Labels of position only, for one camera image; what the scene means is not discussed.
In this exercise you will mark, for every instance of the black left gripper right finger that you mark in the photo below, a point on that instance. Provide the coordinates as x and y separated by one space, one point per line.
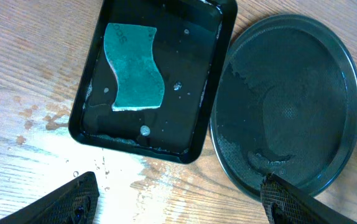
285 203

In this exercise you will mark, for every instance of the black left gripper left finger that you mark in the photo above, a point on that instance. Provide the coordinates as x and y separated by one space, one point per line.
72 203

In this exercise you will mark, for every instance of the green and yellow sponge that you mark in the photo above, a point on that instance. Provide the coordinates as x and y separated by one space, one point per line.
129 53

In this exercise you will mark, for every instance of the black round tray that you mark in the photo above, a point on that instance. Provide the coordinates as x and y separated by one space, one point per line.
286 105

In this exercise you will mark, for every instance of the black rectangular tray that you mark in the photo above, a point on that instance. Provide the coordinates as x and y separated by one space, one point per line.
189 47

